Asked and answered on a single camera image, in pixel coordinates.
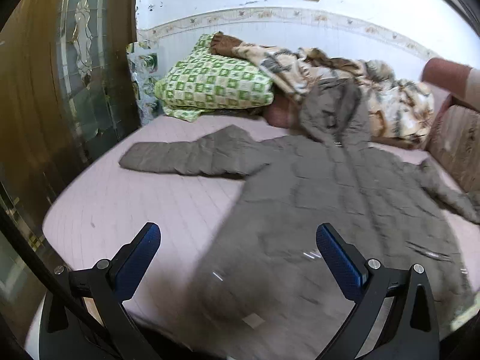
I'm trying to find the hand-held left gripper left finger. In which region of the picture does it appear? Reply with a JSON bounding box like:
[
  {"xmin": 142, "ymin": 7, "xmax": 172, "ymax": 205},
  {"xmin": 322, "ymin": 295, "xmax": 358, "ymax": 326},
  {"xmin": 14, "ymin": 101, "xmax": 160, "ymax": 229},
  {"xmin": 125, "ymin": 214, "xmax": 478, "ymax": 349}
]
[{"xmin": 39, "ymin": 222, "xmax": 162, "ymax": 360}]

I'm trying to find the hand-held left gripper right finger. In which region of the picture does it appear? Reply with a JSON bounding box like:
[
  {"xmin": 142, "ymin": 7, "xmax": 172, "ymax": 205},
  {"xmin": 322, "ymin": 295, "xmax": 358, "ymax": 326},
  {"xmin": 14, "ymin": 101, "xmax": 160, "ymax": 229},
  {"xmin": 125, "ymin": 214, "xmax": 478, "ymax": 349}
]
[{"xmin": 316, "ymin": 223, "xmax": 443, "ymax": 360}]

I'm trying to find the grey-brown quilted puffer jacket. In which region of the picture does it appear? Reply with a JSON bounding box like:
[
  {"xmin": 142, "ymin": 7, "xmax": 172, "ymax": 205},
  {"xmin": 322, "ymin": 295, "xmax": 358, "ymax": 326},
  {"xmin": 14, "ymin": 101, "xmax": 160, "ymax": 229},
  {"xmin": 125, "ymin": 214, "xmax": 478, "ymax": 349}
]
[{"xmin": 119, "ymin": 79, "xmax": 480, "ymax": 346}]

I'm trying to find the pink mattress bed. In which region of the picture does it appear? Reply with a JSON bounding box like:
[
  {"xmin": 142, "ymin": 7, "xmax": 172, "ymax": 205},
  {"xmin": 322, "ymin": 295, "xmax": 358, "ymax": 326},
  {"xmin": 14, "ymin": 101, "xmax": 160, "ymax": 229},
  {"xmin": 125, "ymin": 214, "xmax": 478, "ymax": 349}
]
[{"xmin": 24, "ymin": 114, "xmax": 480, "ymax": 360}]

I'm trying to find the pink-brown pillow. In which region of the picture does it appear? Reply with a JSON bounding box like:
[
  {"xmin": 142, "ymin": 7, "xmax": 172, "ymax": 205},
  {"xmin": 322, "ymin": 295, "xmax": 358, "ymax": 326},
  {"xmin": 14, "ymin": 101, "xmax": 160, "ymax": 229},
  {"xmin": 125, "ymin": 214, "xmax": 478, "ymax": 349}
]
[{"xmin": 262, "ymin": 95, "xmax": 304, "ymax": 128}]

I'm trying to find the leaf print fleece blanket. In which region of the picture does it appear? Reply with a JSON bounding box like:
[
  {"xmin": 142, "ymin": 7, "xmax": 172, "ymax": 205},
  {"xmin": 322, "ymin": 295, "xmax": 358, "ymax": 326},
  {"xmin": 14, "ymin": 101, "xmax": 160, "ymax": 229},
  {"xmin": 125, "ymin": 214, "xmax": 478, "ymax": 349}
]
[{"xmin": 210, "ymin": 34, "xmax": 436, "ymax": 151}]

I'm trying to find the striped floral sofa backrest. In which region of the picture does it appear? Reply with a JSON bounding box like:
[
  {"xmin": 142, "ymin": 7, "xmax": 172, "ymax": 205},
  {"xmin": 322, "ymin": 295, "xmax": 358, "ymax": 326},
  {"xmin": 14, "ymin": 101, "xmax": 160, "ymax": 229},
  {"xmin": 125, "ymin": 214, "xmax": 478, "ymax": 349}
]
[{"xmin": 425, "ymin": 95, "xmax": 480, "ymax": 196}]

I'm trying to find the floral plastic bag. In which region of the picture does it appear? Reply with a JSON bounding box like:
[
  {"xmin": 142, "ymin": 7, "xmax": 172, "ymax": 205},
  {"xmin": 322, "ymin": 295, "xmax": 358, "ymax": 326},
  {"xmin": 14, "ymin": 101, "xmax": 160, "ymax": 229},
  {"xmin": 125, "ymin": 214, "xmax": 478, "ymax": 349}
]
[{"xmin": 125, "ymin": 39, "xmax": 162, "ymax": 121}]

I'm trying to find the green checkered pillow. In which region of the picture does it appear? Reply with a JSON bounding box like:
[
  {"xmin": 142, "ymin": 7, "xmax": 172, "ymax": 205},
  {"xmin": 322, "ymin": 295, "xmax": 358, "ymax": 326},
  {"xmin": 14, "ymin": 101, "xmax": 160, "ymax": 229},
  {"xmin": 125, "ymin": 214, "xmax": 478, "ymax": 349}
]
[{"xmin": 154, "ymin": 33, "xmax": 276, "ymax": 122}]

